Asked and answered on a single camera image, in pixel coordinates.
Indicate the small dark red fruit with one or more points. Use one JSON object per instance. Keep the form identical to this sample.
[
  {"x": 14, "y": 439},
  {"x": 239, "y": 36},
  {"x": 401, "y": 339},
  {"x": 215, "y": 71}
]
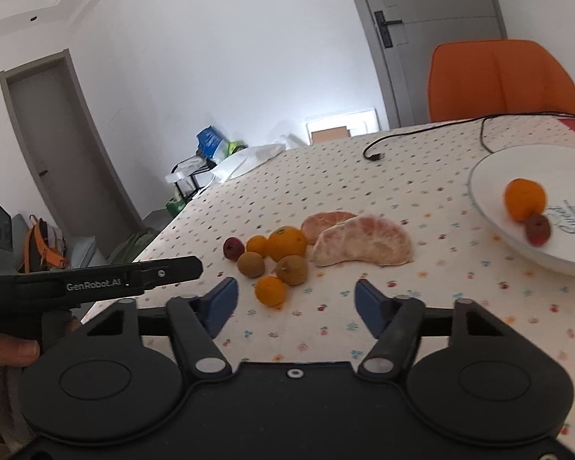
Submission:
[
  {"x": 233, "y": 248},
  {"x": 538, "y": 230}
]

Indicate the dark green bag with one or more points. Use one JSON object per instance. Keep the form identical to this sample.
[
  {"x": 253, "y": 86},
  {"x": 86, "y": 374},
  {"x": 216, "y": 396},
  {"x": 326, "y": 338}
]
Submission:
[{"x": 132, "y": 247}]

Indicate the small orange-tinted pomelo segment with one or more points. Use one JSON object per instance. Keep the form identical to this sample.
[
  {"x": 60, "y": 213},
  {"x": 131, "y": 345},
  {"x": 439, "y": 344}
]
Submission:
[{"x": 321, "y": 224}]

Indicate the grey-green door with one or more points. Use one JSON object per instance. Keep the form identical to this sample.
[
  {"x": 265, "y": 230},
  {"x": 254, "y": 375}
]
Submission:
[{"x": 57, "y": 143}]

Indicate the orange and grey backpack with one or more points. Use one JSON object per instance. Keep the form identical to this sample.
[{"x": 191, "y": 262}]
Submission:
[{"x": 40, "y": 247}]

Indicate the orange chair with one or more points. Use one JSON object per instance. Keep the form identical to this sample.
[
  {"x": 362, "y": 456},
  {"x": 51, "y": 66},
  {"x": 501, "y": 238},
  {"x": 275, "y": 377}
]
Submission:
[{"x": 498, "y": 81}]

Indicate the clear plastic bag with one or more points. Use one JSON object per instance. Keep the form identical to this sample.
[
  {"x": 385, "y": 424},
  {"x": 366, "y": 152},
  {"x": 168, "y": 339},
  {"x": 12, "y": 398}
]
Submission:
[{"x": 292, "y": 136}]

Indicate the floral printed tablecloth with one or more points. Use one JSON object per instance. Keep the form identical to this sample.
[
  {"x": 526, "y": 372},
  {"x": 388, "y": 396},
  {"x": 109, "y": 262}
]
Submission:
[{"x": 412, "y": 191}]

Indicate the white plastic bag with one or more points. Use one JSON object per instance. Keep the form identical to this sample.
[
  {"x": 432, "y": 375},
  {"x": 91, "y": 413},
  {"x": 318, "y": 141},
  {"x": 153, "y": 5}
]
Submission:
[{"x": 244, "y": 160}]

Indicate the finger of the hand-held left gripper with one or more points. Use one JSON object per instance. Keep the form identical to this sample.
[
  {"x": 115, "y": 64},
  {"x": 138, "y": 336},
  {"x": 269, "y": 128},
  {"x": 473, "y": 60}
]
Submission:
[{"x": 172, "y": 270}]

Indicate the brown kiwi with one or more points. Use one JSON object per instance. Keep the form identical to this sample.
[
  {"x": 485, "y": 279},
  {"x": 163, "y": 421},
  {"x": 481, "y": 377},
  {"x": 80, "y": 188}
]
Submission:
[
  {"x": 250, "y": 265},
  {"x": 292, "y": 270}
]

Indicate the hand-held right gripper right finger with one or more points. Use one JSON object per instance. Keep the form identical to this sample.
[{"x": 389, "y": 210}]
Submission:
[{"x": 370, "y": 306}]

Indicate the person's left hand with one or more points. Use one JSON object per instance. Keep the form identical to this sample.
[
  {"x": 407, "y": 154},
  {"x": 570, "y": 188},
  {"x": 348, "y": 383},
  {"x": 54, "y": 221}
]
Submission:
[{"x": 7, "y": 350}]

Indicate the white picture frame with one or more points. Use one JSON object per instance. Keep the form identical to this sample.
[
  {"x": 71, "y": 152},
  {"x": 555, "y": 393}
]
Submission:
[{"x": 359, "y": 122}]

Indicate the white plate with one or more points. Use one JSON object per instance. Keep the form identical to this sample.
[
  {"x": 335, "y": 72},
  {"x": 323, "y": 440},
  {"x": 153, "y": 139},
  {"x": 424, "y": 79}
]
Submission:
[{"x": 570, "y": 187}]

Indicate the blue bag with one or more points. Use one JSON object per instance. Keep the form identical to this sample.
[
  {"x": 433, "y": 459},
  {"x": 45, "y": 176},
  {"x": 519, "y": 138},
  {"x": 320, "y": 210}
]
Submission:
[{"x": 211, "y": 141}]

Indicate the grey sofa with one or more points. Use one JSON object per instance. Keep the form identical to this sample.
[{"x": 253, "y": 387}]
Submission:
[{"x": 86, "y": 249}]

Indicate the large orange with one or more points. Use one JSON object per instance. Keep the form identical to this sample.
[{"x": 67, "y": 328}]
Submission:
[{"x": 287, "y": 243}]

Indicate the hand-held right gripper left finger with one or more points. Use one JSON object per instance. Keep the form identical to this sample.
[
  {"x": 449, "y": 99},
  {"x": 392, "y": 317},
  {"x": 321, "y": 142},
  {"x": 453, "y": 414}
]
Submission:
[{"x": 223, "y": 303}]

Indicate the large pink pomelo segment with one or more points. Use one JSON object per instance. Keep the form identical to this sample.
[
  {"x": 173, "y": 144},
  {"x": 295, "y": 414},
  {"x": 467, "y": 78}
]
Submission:
[{"x": 364, "y": 247}]

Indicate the small orange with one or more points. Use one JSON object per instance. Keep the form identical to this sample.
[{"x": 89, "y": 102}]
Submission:
[
  {"x": 256, "y": 245},
  {"x": 270, "y": 291}
]

